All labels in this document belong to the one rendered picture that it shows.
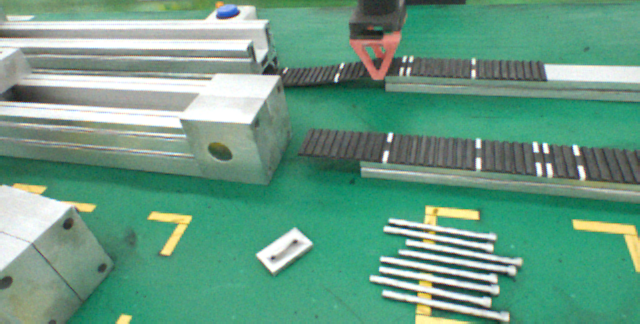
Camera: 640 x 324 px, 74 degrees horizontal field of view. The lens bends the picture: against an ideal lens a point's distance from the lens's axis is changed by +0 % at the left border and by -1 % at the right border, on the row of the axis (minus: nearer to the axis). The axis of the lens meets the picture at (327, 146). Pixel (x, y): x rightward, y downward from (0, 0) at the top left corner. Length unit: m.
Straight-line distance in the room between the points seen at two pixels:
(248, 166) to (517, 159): 0.30
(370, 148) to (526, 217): 0.18
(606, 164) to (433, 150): 0.17
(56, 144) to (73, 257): 0.26
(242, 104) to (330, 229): 0.17
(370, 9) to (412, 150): 0.21
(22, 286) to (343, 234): 0.29
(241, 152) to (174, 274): 0.15
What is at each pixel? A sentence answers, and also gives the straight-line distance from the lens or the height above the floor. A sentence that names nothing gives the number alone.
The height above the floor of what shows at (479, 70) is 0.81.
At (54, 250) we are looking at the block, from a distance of 0.47.
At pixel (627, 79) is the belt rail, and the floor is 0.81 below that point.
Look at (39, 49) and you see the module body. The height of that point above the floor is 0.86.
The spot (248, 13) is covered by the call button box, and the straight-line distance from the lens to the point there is 0.86.
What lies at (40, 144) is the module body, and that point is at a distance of 0.71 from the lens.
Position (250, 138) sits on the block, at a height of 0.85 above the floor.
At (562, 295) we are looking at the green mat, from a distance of 0.44.
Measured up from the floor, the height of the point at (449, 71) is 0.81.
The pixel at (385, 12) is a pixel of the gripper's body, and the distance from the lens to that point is 0.60.
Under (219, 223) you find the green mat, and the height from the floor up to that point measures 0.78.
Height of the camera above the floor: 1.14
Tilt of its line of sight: 39 degrees down
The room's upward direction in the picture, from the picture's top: 9 degrees counter-clockwise
